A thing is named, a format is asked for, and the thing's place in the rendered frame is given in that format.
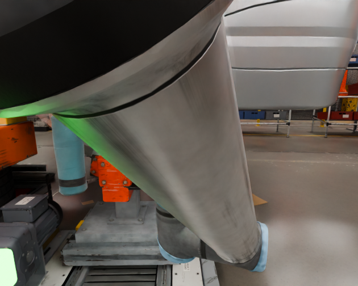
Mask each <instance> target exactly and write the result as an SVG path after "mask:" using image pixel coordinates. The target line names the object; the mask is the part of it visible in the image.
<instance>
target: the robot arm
mask: <svg viewBox="0 0 358 286"><path fill-rule="evenodd" d="M232 2H233V0H0V118H10V117H20V116H31V115H41V114H48V113H51V114H52V115H53V116H54V117H55V118H56V119H58V120H59V121H60V122H61V123H63V124H64V125H65V126H66V127H67V128H69V129H70V130H71V131H72V132H73V133H74V134H76V135H77V136H78V137H79V138H80V139H82V140H83V141H84V142H85V143H87V144H88V145H89V146H90V147H91V148H92V149H94V150H95V151H96V152H97V153H98V154H100V155H101V156H102V157H103V158H104V159H105V160H107V161H108V162H109V163H110V164H112V165H113V166H114V167H115V168H116V169H118V170H119V171H120V172H121V173H122V174H123V175H125V176H126V177H127V178H128V179H129V180H131V181H132V182H133V183H134V184H136V185H137V186H138V187H139V188H140V189H141V190H143V191H144V192H145V193H146V194H147V195H149V196H150V197H151V198H153V200H154V201H156V217H157V232H158V234H157V241H158V243H159V249H160V252H161V254H162V256H163V257H164V258H165V259H167V260H168V261H170V262H173V263H188V262H191V261H192V260H193V259H195V258H196V257H197V258H201V259H207V260H212V261H215V262H219V263H223V264H227V265H231V266H235V267H240V268H244V269H247V270H249V271H251V272H254V271H257V272H263V271H264V270H265V265H266V263H267V253H268V227H267V226H266V225H265V224H263V223H260V222H258V221H256V215H255V208H254V204H253V197H252V190H251V184H250V179H249V173H248V166H247V159H246V155H245V148H244V142H243V135H242V128H241V124H240V117H239V111H238V104H237V100H236V93H235V86H234V80H233V76H232V69H231V62H230V55H229V51H228V45H227V38H226V31H225V27H224V20H223V14H224V12H225V11H226V10H227V9H228V7H229V6H230V4H231V3H232Z"/></svg>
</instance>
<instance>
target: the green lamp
mask: <svg viewBox="0 0 358 286"><path fill-rule="evenodd" d="M16 281H17V276H16V270H15V263H14V257H13V252H12V251H11V250H10V249H0V286H13V285H14V284H15V283H16Z"/></svg>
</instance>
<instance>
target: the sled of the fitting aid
mask: <svg viewBox="0 0 358 286"><path fill-rule="evenodd" d="M91 210H92V208H91V209H90V211H89V212H88V213H87V215H86V216H85V218H84V219H83V220H81V221H80V222H79V224H78V225H77V226H76V230H75V231H74V233H73V234H72V235H71V237H70V238H69V239H68V241H67V242H66V244H65V245H64V247H63V248H62V249H61V258H62V264H63V266H122V265H170V264H180V263H173V262H170V261H168V260H167V259H165V258H164V257H163V256H162V254H161V252H160V249H159V243H158V242H89V243H76V239H75V233H76V231H77V230H78V228H79V227H80V226H81V224H82V223H83V222H84V220H85V219H86V218H87V216H88V214H89V213H90V212H91Z"/></svg>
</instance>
